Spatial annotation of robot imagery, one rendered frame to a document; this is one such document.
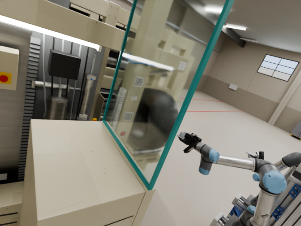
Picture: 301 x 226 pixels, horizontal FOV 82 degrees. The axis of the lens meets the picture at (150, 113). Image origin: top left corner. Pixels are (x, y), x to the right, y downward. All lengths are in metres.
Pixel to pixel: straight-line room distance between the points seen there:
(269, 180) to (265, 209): 0.22
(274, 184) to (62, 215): 1.11
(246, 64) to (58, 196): 13.35
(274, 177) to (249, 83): 12.17
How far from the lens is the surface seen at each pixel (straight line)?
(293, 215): 1.76
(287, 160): 1.99
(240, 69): 13.64
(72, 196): 0.65
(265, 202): 1.41
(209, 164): 1.26
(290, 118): 12.82
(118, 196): 0.67
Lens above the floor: 1.76
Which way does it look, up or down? 19 degrees down
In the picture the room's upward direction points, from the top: 20 degrees clockwise
